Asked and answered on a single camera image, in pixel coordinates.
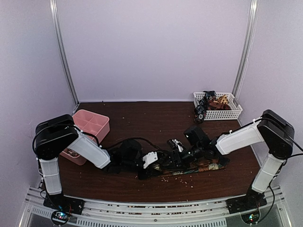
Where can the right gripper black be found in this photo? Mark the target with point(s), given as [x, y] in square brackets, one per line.
[173, 156]

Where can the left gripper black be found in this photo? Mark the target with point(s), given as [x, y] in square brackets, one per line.
[149, 171]

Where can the brown green patterned tie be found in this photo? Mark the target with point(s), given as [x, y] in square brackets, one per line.
[201, 165]

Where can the right arm base board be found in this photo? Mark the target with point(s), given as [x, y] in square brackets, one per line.
[247, 207]

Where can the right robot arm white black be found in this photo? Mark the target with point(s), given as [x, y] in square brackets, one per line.
[270, 131]

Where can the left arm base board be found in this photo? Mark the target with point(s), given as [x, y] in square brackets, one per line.
[64, 209]

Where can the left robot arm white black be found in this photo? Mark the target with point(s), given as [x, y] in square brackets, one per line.
[54, 136]

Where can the pink divided organizer box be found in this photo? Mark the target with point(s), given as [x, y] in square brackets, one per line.
[90, 122]

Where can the navy floral tie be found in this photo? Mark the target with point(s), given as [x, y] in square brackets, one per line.
[202, 104]

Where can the cream paisley rolled tie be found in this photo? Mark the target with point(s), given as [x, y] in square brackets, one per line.
[72, 153]

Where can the brown patterned tie in basket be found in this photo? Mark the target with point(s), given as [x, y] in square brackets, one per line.
[216, 106]

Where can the white perforated plastic basket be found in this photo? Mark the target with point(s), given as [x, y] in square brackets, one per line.
[213, 115]

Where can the yellow patterned tie in basket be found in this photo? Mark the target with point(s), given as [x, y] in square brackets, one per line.
[222, 100]

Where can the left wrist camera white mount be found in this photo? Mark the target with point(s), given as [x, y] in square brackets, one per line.
[150, 158]

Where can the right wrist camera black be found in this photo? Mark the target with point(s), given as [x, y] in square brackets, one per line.
[195, 136]

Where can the aluminium front rail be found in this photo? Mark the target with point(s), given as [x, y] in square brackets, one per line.
[99, 213]

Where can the right aluminium frame post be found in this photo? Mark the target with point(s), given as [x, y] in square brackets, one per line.
[248, 41]

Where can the aluminium frame post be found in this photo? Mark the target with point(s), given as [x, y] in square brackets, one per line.
[62, 52]
[248, 41]

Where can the left aluminium frame post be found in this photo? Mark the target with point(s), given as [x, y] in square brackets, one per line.
[62, 52]

